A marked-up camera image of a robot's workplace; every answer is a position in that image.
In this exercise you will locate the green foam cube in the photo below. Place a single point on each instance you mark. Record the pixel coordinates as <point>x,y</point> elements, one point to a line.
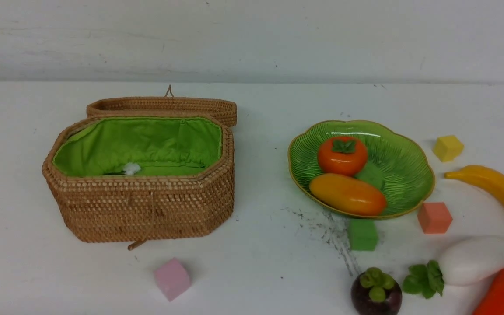
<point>362,235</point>

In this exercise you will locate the orange persimmon green leaf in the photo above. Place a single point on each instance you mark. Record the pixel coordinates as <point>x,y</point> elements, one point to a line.
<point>343,155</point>

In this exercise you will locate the orange foam cube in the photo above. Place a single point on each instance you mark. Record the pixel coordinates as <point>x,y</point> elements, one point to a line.
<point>434,218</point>

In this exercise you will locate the yellow orange mango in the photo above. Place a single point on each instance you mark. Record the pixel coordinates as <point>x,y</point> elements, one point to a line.
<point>348,194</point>

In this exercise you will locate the yellow foam cube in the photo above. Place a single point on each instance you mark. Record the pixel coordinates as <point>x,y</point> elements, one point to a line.
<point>447,148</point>

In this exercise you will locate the dark purple mangosteen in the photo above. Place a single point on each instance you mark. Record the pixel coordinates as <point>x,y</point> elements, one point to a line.
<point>376,293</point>

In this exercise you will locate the white radish green leaves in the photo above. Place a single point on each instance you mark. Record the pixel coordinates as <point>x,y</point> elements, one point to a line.
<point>462,264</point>

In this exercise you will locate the pink foam cube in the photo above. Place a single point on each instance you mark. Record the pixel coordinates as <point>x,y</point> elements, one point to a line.
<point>172,278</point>

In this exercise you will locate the woven wicker basket green lining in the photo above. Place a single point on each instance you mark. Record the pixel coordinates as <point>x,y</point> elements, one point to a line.
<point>145,168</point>

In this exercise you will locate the green glass leaf plate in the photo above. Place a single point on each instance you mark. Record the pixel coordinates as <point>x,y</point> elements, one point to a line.
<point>396,164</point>

